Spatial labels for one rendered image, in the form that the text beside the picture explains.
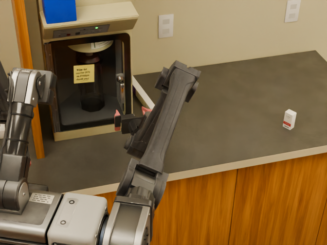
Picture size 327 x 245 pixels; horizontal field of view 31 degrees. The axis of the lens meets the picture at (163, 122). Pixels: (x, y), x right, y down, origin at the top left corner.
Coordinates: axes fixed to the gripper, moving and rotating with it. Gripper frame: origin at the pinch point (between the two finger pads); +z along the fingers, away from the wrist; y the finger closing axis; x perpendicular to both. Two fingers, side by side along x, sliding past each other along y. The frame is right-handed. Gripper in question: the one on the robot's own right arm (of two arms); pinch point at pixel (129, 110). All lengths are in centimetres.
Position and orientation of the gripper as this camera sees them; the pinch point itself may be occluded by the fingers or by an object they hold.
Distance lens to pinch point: 218.5
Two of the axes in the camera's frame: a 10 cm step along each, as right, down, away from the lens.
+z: -2.7, -5.8, 7.7
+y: -9.6, 1.3, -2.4
